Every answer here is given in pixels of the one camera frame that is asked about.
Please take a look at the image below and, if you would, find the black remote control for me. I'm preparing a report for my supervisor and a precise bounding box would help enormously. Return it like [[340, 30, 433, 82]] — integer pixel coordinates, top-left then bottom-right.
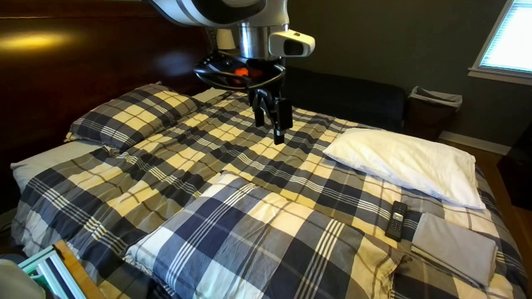
[[384, 201, 409, 243]]

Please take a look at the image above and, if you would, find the large plaid pillow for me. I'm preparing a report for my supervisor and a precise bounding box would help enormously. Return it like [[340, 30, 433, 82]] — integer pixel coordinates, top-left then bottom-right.
[[124, 172, 407, 299]]

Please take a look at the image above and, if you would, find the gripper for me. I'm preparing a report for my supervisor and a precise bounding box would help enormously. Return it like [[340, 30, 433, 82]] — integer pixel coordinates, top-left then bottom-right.
[[233, 57, 294, 146]]

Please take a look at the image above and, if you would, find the folded grey cloth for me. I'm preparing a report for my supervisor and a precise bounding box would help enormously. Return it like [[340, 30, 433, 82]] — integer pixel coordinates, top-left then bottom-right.
[[411, 212, 499, 288]]

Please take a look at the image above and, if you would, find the window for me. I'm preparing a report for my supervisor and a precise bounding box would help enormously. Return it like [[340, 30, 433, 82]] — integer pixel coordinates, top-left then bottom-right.
[[468, 0, 532, 86]]

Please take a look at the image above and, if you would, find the dark cabinet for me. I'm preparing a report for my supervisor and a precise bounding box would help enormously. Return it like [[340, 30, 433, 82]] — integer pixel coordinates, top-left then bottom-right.
[[496, 124, 532, 211]]

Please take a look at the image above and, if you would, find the white pillow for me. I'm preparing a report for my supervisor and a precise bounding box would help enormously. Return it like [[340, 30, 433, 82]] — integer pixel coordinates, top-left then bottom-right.
[[323, 127, 487, 211]]

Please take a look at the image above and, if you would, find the wooden framed object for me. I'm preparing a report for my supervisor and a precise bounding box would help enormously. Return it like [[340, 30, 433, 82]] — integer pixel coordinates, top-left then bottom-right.
[[18, 240, 105, 299]]

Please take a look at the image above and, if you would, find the small plaid pillow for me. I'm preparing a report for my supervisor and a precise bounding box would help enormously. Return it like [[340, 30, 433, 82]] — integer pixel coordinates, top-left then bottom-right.
[[64, 83, 205, 153]]

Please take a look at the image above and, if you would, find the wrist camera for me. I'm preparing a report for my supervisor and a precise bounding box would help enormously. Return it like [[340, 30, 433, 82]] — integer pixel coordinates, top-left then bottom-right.
[[194, 52, 238, 86]]

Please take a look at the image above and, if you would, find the dark laundry basket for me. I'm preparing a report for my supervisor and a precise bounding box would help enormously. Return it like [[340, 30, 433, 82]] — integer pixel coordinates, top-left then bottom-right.
[[404, 86, 463, 141]]

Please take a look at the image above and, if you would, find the dark wooden headboard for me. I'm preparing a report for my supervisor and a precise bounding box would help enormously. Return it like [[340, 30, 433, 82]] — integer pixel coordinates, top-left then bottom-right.
[[0, 0, 217, 212]]

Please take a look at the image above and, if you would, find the plaid duvet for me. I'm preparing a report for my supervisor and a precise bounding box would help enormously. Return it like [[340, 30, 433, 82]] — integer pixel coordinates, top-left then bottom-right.
[[11, 88, 529, 299]]

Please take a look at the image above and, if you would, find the grey rounded object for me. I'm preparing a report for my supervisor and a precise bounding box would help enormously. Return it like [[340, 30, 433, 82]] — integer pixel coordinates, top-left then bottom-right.
[[0, 258, 47, 299]]

